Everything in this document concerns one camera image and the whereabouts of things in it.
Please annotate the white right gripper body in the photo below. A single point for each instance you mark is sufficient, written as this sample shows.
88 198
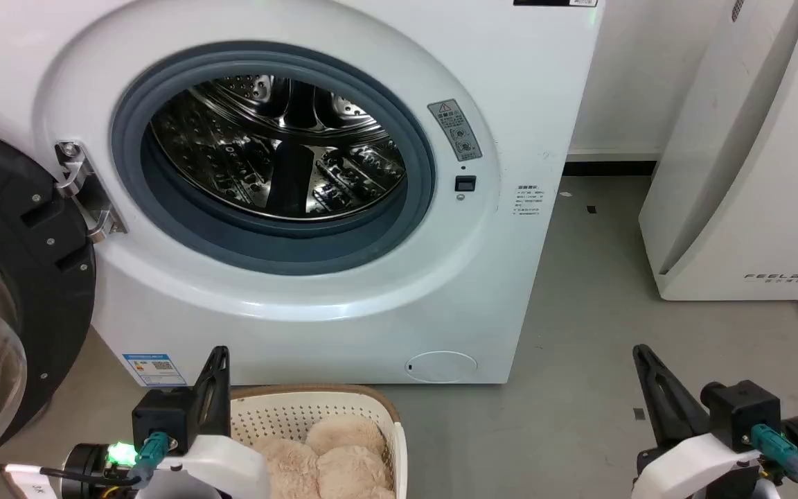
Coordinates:
697 468

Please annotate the grey rubber door gasket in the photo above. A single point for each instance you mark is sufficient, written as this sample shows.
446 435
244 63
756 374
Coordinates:
413 208

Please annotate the small white text label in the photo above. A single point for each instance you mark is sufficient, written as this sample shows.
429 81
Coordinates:
528 200

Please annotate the round white filter cover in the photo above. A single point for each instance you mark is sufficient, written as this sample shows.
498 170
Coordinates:
440 366

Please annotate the white perforated laundry basket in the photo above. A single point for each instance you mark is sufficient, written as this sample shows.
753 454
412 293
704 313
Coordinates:
281 412

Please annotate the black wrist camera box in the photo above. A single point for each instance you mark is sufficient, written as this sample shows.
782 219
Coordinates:
163 416
742 409

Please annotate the black washing machine door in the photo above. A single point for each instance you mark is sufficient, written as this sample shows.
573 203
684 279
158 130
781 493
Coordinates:
18 208

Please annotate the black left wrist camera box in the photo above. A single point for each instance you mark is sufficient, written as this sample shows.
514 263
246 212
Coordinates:
163 416

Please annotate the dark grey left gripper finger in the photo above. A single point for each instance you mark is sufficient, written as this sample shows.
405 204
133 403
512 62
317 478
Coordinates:
217 388

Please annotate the blue energy label sticker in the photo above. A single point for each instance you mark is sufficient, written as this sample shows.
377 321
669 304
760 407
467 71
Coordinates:
155 369

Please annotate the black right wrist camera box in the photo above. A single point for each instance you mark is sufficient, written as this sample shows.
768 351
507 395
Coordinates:
742 409

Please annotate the white front-load washing machine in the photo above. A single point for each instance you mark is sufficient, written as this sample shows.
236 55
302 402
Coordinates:
524 83

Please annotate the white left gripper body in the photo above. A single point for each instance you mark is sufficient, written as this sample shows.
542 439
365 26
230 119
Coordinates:
222 464

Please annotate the black washing machine control panel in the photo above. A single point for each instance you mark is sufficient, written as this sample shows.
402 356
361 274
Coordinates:
555 3

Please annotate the stainless steel washing machine drum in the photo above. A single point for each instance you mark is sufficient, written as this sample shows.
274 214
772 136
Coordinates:
233 152

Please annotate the silver metal door hinge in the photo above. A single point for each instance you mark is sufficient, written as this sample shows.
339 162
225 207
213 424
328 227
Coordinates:
87 190

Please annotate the black door latch slot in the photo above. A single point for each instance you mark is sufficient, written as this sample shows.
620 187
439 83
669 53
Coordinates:
465 184

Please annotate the beige fluffy plush toy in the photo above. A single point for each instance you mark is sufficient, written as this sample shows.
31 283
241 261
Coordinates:
343 457

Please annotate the grey warning sticker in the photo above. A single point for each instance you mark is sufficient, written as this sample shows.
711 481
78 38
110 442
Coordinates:
456 129

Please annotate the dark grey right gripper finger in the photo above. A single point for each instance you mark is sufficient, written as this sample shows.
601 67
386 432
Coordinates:
666 395

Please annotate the white air purifier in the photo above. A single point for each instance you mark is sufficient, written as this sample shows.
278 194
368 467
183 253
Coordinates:
738 173

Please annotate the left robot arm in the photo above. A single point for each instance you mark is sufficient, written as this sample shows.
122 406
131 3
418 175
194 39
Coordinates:
91 471

